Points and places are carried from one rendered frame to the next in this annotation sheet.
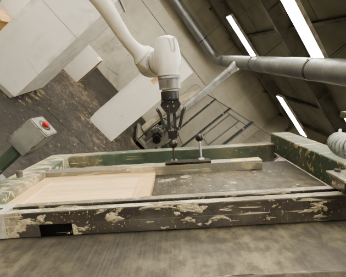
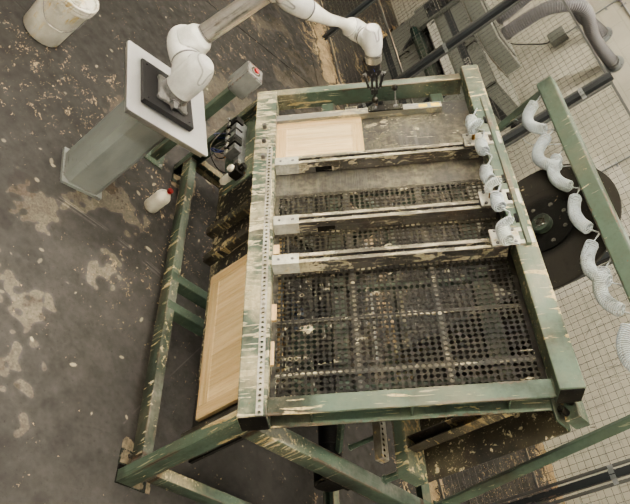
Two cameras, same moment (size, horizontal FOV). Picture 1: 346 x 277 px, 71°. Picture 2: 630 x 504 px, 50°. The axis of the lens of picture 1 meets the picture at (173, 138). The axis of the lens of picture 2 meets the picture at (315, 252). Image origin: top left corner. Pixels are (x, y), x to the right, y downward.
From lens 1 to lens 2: 299 cm
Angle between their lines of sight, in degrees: 36
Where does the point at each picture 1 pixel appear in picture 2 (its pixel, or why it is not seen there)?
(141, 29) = not seen: outside the picture
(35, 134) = (252, 83)
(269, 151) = (456, 85)
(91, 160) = (297, 98)
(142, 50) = (351, 28)
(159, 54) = (367, 43)
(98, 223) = (344, 165)
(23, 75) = not seen: outside the picture
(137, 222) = (363, 164)
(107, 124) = not seen: outside the picture
